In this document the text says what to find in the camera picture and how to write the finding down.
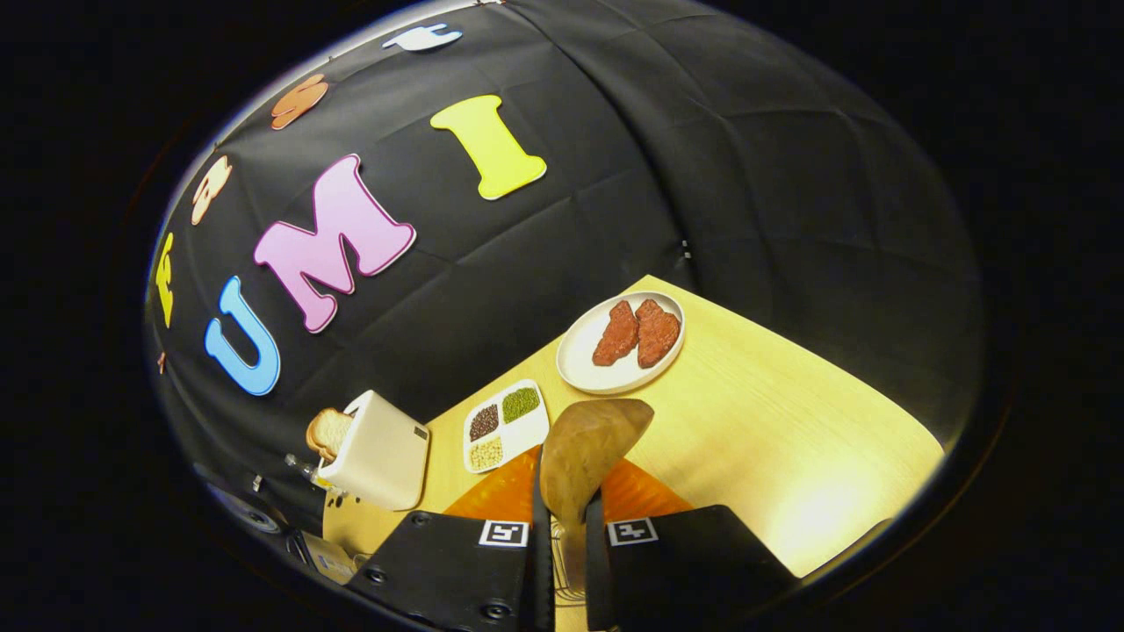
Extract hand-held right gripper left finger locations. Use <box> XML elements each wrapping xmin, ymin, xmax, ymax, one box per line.
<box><xmin>347</xmin><ymin>446</ymin><xmax>556</xmax><ymax>632</ymax></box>

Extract green mung beans heap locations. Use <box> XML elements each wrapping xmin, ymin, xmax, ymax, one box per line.
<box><xmin>501</xmin><ymin>387</ymin><xmax>541</xmax><ymax>424</ymax></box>

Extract white toaster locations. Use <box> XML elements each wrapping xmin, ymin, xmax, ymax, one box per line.
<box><xmin>316</xmin><ymin>390</ymin><xmax>431</xmax><ymax>512</ymax></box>

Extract wooden spoon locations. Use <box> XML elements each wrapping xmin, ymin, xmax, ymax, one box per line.
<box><xmin>539</xmin><ymin>399</ymin><xmax>655</xmax><ymax>598</ymax></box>

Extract small glass bottle yellow label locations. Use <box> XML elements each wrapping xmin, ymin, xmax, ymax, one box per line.
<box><xmin>284</xmin><ymin>453</ymin><xmax>335</xmax><ymax>488</ymax></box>

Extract white divided dish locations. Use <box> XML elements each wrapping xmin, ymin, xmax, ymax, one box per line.
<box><xmin>463</xmin><ymin>379</ymin><xmax>551</xmax><ymax>475</ymax></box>

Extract black silver rice cooker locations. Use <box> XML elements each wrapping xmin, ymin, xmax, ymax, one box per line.
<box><xmin>193</xmin><ymin>465</ymin><xmax>361</xmax><ymax>585</ymax></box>

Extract white round plate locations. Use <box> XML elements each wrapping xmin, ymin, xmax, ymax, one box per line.
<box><xmin>556</xmin><ymin>291</ymin><xmax>687</xmax><ymax>395</ymax></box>

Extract toast bread slice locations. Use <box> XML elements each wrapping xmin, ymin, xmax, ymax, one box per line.
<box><xmin>306</xmin><ymin>407</ymin><xmax>354</xmax><ymax>463</ymax></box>

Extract metal wire chopstick holder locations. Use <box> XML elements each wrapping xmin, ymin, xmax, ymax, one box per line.
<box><xmin>549</xmin><ymin>518</ymin><xmax>587</xmax><ymax>607</ymax></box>

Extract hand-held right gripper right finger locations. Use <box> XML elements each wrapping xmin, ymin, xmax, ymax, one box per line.
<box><xmin>584</xmin><ymin>456</ymin><xmax>800</xmax><ymax>632</ymax></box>

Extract red meat piece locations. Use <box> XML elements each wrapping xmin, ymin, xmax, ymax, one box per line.
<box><xmin>635</xmin><ymin>298</ymin><xmax>681</xmax><ymax>370</ymax></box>
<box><xmin>592</xmin><ymin>300</ymin><xmax>640</xmax><ymax>367</ymax></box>

